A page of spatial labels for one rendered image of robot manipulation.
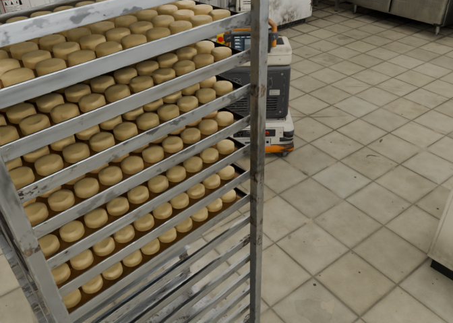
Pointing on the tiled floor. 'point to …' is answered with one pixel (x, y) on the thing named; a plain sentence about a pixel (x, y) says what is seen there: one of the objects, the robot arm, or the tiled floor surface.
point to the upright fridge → (406, 1)
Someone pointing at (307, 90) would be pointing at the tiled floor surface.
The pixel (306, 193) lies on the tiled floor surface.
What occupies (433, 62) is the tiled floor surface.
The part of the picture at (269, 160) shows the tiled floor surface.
